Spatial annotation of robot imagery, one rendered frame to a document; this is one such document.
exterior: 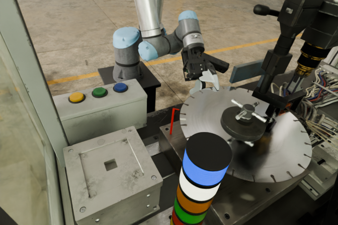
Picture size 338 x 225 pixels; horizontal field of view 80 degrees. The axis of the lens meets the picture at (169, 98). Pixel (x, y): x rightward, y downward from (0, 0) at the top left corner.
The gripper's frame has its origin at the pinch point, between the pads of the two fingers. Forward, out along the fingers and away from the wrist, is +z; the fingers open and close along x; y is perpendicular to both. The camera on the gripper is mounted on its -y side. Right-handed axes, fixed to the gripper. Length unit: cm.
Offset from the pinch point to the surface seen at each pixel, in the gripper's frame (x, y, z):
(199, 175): 44, 23, 20
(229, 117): 15.2, 3.5, 10.2
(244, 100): 10.4, -5.4, 4.8
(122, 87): -1.8, 29.8, -7.5
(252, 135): 18.5, 0.6, 15.8
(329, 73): -23, -84, -14
